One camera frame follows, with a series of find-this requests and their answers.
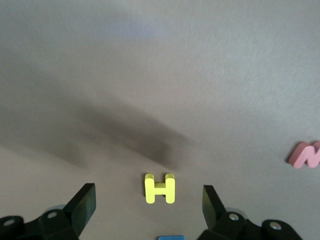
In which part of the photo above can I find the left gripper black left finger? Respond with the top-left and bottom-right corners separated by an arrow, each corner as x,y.
37,183 -> 97,236

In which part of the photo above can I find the yellow letter H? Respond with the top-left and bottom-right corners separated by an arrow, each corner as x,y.
144,173 -> 176,205

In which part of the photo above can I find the red letter w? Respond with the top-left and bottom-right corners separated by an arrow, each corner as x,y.
287,140 -> 320,170

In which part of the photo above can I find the blue letter M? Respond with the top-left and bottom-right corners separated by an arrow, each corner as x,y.
157,234 -> 186,240

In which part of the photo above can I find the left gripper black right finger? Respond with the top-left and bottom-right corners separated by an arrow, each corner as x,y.
202,184 -> 249,235

